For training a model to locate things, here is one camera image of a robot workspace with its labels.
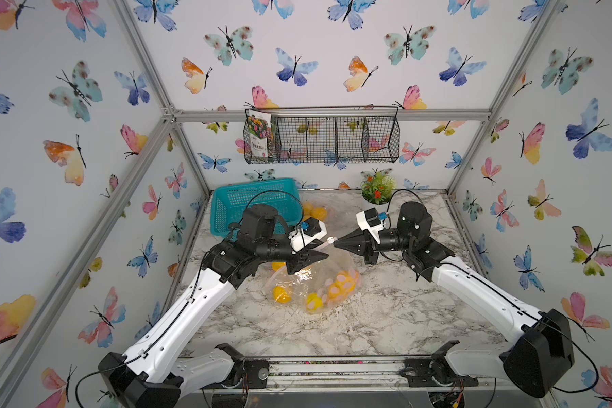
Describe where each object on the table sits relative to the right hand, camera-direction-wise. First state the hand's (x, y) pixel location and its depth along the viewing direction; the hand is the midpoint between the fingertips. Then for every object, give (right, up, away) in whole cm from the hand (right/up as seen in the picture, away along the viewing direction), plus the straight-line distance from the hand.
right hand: (339, 242), depth 64 cm
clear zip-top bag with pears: (0, -12, +10) cm, 16 cm away
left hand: (-4, -2, +1) cm, 4 cm away
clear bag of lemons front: (-16, -14, +9) cm, 23 cm away
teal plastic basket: (-44, +12, +49) cm, 67 cm away
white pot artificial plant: (+18, +16, +36) cm, 43 cm away
